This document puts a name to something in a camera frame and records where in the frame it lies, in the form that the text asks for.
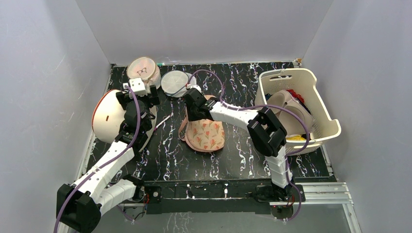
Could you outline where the taupe beige bra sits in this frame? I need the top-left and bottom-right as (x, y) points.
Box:
(266, 90), (314, 136)

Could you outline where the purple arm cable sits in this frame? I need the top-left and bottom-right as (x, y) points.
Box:
(53, 85), (143, 233)
(187, 69), (310, 221)

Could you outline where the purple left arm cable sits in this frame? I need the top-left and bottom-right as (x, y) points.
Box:
(53, 85), (143, 233)

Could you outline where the cream cylindrical bin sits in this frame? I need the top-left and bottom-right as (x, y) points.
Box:
(92, 89), (154, 152)

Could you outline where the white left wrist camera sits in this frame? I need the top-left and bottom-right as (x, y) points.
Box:
(122, 78), (148, 97)

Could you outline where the yellow garment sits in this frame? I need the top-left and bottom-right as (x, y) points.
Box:
(286, 134), (307, 141)

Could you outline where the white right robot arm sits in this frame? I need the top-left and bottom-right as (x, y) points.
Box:
(183, 88), (293, 202)

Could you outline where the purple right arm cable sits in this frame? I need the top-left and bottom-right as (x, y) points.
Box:
(187, 69), (310, 221)

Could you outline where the peach patterned mesh laundry bag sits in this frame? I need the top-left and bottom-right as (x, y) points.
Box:
(178, 111), (225, 152)

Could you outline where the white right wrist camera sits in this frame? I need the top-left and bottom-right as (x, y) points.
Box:
(186, 84), (202, 93)

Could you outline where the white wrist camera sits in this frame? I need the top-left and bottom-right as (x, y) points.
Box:
(186, 84), (202, 93)
(122, 78), (148, 97)

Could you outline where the white round mesh laundry bag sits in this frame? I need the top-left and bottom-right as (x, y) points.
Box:
(161, 70), (191, 98)

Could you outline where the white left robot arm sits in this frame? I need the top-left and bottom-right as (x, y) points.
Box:
(54, 83), (160, 233)

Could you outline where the red lace garment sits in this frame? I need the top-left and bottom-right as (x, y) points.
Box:
(287, 89), (305, 103)

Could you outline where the pink round mesh laundry bag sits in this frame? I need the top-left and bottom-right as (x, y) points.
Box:
(126, 57), (161, 89)

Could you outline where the purple capped marker pen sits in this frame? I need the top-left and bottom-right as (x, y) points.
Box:
(154, 115), (171, 131)

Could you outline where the dark blue garment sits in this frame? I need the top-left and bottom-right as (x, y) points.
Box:
(264, 94), (272, 101)

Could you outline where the cream plastic laundry basket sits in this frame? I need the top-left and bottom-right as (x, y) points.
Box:
(254, 67), (342, 157)

